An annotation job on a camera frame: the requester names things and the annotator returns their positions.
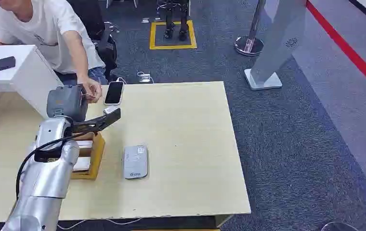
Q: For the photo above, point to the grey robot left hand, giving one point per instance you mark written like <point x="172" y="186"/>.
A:
<point x="66" y="102"/>

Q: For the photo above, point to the person's left hand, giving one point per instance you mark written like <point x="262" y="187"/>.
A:
<point x="93" y="89"/>

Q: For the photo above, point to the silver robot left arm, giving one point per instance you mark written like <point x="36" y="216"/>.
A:
<point x="44" y="178"/>

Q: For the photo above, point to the smartphone with white case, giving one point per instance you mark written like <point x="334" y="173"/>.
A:
<point x="114" y="92"/>

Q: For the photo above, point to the white card stack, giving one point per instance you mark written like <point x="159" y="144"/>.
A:
<point x="85" y="147"/>
<point x="82" y="164"/>

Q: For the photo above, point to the black office chair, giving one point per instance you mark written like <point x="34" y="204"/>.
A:
<point x="101" y="38"/>

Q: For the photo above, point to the white charger on floor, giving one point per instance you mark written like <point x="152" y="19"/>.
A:
<point x="144" y="77"/>

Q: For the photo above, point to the white side cabinet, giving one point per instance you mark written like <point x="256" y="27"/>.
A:
<point x="17" y="73"/>

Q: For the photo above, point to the wooden card box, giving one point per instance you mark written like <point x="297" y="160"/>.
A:
<point x="97" y="153"/>

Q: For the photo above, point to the person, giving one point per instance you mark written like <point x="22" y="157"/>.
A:
<point x="47" y="35"/>

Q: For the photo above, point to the black power adapter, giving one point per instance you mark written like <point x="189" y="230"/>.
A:
<point x="3" y="63"/>

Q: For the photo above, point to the grey card reader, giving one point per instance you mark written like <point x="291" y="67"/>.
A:
<point x="135" y="162"/>

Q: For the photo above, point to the black robot legs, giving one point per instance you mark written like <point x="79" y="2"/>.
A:
<point x="175" y="22"/>

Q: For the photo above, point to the white sign stand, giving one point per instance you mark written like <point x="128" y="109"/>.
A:
<point x="275" y="47"/>

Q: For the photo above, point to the grey round base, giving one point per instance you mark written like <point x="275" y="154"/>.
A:
<point x="336" y="227"/>

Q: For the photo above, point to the chrome stanchion post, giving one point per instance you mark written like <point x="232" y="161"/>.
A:
<point x="249" y="44"/>

